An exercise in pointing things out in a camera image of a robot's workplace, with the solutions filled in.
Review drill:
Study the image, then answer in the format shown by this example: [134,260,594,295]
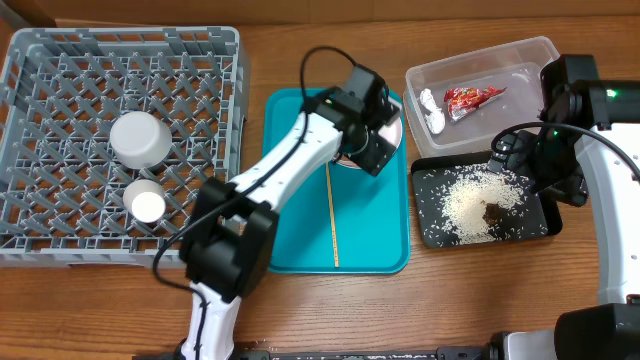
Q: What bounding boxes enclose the white tissue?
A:
[419,88,445,135]

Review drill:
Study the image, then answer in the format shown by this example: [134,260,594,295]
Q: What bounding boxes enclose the grey bowl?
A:
[109,111,173,170]

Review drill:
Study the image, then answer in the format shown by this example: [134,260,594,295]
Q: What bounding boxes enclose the grey dishwasher rack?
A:
[1,26,251,268]

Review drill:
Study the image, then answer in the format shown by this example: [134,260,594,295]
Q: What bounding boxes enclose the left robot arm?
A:
[177,87,402,359]

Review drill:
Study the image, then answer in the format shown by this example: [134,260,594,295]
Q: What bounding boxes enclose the red snack wrapper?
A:
[444,86,507,123]

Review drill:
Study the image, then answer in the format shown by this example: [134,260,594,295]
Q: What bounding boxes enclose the white round plate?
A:
[333,97,404,170]

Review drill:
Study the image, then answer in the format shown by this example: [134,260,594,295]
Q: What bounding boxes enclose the spilled white rice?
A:
[417,162,549,246]

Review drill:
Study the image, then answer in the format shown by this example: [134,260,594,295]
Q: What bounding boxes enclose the clear plastic bin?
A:
[403,36,559,158]

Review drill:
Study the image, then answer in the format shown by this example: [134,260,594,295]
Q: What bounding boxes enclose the black plastic tray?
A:
[410,147,564,250]

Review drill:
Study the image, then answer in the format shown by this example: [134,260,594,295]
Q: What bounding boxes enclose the teal plastic tray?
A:
[261,87,412,275]

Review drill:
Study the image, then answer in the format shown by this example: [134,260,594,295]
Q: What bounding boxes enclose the wooden chopstick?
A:
[325,163,340,268]

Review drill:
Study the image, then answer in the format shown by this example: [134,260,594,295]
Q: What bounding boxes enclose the white paper cup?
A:
[123,180,166,223]

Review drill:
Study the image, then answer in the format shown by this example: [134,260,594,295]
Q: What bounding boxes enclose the black rail at bottom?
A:
[132,339,501,360]

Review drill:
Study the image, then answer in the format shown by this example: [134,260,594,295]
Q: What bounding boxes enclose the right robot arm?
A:
[487,80,639,359]

